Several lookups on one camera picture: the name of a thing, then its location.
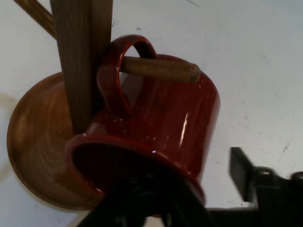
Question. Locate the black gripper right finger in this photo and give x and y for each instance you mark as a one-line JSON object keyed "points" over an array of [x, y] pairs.
{"points": [[279, 201]]}

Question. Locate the red enamel mug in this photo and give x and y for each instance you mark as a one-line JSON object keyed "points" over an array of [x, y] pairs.
{"points": [[165, 118]]}

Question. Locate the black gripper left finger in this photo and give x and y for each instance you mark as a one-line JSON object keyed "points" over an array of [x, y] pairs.
{"points": [[154, 208]]}

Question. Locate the brown wooden mug tree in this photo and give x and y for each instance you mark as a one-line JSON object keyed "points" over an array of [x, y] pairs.
{"points": [[38, 142]]}

